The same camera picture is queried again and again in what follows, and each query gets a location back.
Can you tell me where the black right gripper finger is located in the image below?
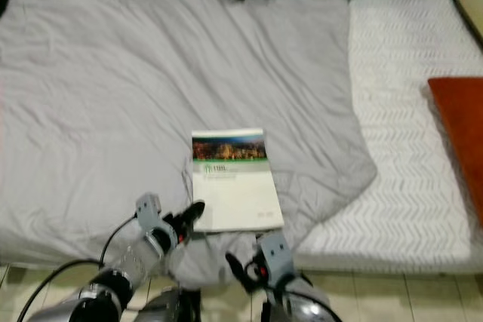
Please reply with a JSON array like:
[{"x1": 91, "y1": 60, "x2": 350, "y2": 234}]
[{"x1": 225, "y1": 253, "x2": 256, "y2": 293}]

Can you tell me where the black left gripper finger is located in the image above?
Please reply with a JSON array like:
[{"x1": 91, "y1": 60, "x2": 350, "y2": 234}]
[{"x1": 181, "y1": 201, "x2": 207, "y2": 231}]

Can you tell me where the white brochure with green logo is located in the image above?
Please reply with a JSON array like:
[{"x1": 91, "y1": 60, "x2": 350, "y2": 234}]
[{"x1": 191, "y1": 127, "x2": 285, "y2": 232}]

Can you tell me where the silver left robot leg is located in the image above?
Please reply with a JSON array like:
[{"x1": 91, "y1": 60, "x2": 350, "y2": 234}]
[{"x1": 134, "y1": 288, "x2": 202, "y2": 322}]

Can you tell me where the grey duvet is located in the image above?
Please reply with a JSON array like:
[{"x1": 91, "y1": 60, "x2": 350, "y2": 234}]
[{"x1": 0, "y1": 0, "x2": 378, "y2": 289}]

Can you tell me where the white quilted mattress cover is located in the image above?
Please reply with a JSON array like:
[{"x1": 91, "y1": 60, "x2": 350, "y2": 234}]
[{"x1": 294, "y1": 0, "x2": 483, "y2": 274}]

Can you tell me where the orange pillow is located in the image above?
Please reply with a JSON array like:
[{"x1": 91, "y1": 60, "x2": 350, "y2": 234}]
[{"x1": 427, "y1": 76, "x2": 483, "y2": 225}]

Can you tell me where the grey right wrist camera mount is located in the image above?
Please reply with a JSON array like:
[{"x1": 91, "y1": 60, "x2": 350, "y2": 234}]
[{"x1": 257, "y1": 231, "x2": 297, "y2": 287}]

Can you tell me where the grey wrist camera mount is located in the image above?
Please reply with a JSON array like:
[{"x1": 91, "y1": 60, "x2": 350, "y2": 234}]
[
  {"x1": 257, "y1": 231, "x2": 297, "y2": 287},
  {"x1": 135, "y1": 192, "x2": 168, "y2": 240}
]

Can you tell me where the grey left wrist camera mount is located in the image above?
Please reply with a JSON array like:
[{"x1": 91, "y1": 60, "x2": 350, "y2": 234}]
[{"x1": 135, "y1": 192, "x2": 168, "y2": 240}]

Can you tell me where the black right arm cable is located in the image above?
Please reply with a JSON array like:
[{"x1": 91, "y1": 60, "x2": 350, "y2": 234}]
[{"x1": 294, "y1": 286, "x2": 346, "y2": 322}]

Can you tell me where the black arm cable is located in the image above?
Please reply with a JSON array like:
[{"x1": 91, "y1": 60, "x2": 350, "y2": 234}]
[
  {"x1": 294, "y1": 286, "x2": 346, "y2": 322},
  {"x1": 15, "y1": 215, "x2": 140, "y2": 322}
]

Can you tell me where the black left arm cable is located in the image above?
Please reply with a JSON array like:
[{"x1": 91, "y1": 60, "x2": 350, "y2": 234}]
[{"x1": 15, "y1": 215, "x2": 140, "y2": 322}]

